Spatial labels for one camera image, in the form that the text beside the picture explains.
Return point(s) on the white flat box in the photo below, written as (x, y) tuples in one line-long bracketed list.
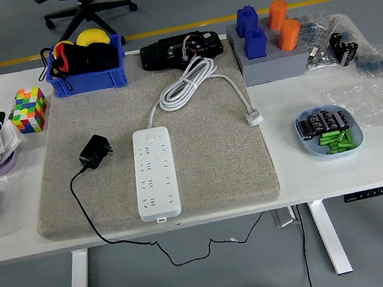
[(12, 137)]

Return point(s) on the multicolour puzzle cube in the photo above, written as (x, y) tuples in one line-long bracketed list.
[(28, 111)]

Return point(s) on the blue plastic bin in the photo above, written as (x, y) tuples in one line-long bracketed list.
[(87, 81)]

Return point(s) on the small yellow round object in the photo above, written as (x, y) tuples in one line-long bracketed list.
[(65, 44)]

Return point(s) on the large yellow ball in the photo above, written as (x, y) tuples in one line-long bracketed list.
[(91, 37)]

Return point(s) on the black office chair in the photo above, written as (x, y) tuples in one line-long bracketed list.
[(88, 10)]

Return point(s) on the black electronic device open wiring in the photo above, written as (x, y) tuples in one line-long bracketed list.
[(159, 55)]

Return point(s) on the grey-brown fabric mat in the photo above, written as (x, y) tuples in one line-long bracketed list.
[(217, 165)]

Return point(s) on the grey block holder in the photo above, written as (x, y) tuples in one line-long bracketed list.
[(232, 35), (274, 68)]

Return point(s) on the blue square peg block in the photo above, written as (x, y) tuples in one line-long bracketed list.
[(246, 20), (255, 44)]

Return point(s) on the silver metal box under table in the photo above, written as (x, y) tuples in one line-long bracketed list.
[(283, 218)]

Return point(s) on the orange cylinder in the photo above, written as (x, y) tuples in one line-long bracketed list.
[(276, 13), (288, 35)]

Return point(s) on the black cylindrical capacitor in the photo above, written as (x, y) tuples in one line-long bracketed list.
[(306, 129), (327, 119), (315, 122), (340, 120)]

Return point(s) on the light blue plate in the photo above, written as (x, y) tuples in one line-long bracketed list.
[(310, 149)]

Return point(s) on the green cylindrical battery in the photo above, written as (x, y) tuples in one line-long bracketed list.
[(327, 141), (348, 136), (340, 149), (342, 140), (328, 135)]

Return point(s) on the clear bag silver screws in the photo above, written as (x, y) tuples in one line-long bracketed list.
[(320, 57)]

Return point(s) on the clear bag blue components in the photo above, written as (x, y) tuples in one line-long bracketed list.
[(311, 28), (372, 62)]

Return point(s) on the clear bag black capacitors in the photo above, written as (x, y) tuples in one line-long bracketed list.
[(342, 48)]

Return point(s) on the empty clear plastic bag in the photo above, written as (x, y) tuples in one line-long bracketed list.
[(371, 104)]

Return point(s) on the black table control panel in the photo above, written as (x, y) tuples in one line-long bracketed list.
[(371, 193)]

